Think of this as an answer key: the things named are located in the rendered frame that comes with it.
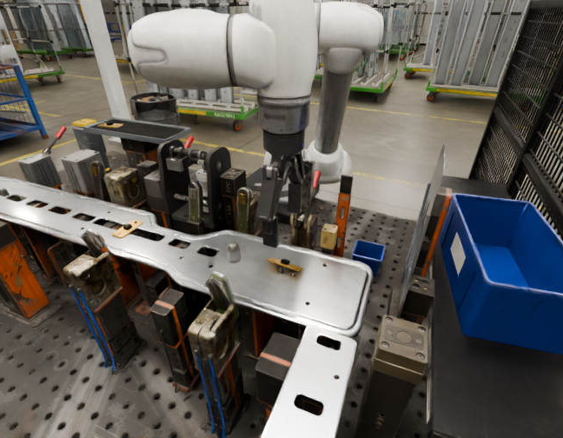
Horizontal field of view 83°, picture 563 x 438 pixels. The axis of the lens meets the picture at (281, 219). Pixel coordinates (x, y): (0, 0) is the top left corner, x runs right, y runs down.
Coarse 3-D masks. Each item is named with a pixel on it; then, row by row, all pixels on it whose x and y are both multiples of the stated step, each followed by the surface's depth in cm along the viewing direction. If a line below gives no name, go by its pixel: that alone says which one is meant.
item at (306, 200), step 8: (304, 160) 76; (304, 168) 73; (312, 168) 75; (312, 176) 77; (312, 184) 78; (304, 192) 79; (304, 200) 80; (304, 208) 81; (296, 216) 82; (296, 224) 83; (304, 224) 82
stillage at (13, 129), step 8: (0, 64) 413; (8, 64) 407; (16, 64) 403; (16, 72) 404; (24, 80) 412; (24, 88) 414; (16, 96) 433; (24, 96) 425; (0, 104) 395; (32, 104) 426; (0, 112) 443; (8, 112) 442; (16, 112) 441; (24, 112) 438; (32, 112) 431; (0, 120) 446; (8, 120) 468; (16, 120) 461; (40, 120) 439; (0, 128) 441; (8, 128) 441; (16, 128) 441; (24, 128) 441; (32, 128) 433; (40, 128) 441; (0, 136) 402; (8, 136) 410; (48, 136) 453
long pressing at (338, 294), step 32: (32, 192) 108; (64, 192) 107; (32, 224) 92; (64, 224) 92; (96, 224) 92; (128, 256) 80; (160, 256) 80; (192, 256) 80; (224, 256) 80; (256, 256) 80; (288, 256) 80; (320, 256) 80; (192, 288) 71; (256, 288) 71; (288, 288) 71; (320, 288) 71; (352, 288) 71; (288, 320) 64; (320, 320) 63; (352, 320) 63
